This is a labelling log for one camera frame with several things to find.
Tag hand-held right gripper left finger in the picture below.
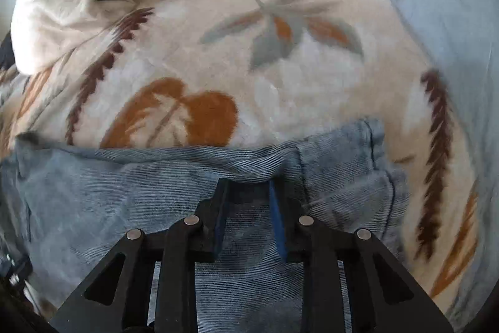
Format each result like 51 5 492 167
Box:
49 178 230 333

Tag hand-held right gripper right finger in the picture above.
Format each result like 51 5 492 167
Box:
269 181 455 333

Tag blue denim pants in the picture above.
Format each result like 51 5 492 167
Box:
0 118 411 333

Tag leaf print fleece blanket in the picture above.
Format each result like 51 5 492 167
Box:
0 0 481 322

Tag light blue cloth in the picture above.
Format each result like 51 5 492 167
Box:
388 0 499 330

